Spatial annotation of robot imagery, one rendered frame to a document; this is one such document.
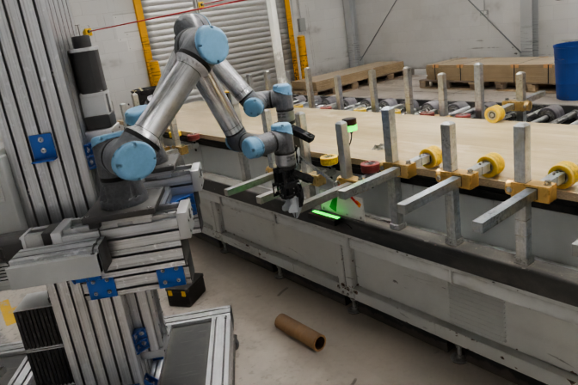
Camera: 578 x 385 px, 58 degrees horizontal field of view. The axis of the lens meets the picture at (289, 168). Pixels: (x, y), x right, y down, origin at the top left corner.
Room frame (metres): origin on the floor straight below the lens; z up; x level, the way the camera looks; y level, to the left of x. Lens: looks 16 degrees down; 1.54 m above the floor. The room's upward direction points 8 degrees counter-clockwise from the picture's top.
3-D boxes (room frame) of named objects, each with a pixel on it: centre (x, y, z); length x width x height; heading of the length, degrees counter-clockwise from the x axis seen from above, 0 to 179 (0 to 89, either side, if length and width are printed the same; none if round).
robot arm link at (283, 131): (1.84, 0.01, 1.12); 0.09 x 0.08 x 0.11; 125
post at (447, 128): (1.67, -0.54, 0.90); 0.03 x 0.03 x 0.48; 37
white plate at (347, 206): (2.08, -0.20, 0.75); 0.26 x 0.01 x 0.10; 37
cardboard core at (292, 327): (2.28, 0.06, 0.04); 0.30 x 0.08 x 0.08; 37
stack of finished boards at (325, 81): (10.69, -1.49, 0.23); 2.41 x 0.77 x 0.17; 125
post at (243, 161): (2.68, 0.23, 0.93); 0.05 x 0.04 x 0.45; 37
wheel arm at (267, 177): (2.38, 0.12, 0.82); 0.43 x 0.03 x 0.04; 127
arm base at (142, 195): (1.62, 0.54, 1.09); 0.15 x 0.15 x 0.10
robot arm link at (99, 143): (1.62, 0.54, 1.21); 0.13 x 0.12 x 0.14; 35
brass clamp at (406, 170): (1.86, -0.40, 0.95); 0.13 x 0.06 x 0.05; 37
